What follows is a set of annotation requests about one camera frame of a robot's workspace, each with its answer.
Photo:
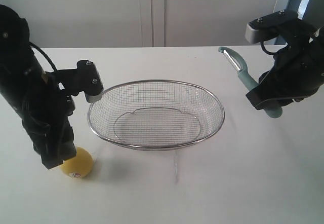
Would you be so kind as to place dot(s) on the oval wire mesh basket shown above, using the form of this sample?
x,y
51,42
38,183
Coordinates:
x,y
156,115

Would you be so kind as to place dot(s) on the teal handled peeler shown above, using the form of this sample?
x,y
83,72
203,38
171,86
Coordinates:
x,y
239,64

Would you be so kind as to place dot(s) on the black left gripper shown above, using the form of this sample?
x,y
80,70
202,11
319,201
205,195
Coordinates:
x,y
35,96

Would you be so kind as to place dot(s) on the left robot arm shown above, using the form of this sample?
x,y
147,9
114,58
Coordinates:
x,y
14,31

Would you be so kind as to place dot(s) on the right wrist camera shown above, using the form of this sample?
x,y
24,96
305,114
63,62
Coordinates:
x,y
265,28

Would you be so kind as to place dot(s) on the yellow lemon with sticker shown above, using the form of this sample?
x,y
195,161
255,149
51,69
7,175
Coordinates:
x,y
79,166

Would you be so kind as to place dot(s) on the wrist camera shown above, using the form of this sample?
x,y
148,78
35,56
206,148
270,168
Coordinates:
x,y
84,78
265,28

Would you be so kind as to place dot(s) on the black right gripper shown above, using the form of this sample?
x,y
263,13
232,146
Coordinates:
x,y
298,68

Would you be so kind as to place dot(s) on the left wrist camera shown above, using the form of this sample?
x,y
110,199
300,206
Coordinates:
x,y
84,78

